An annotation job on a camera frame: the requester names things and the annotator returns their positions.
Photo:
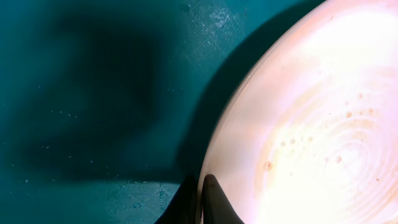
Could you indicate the white plate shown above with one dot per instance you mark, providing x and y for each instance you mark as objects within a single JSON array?
[{"x": 310, "y": 136}]

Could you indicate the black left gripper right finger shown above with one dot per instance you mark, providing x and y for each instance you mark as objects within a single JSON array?
[{"x": 215, "y": 205}]

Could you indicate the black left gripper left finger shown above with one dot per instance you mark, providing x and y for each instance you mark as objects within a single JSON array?
[{"x": 181, "y": 209}]

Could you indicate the teal plastic tray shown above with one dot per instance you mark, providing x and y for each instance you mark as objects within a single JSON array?
[{"x": 107, "y": 106}]

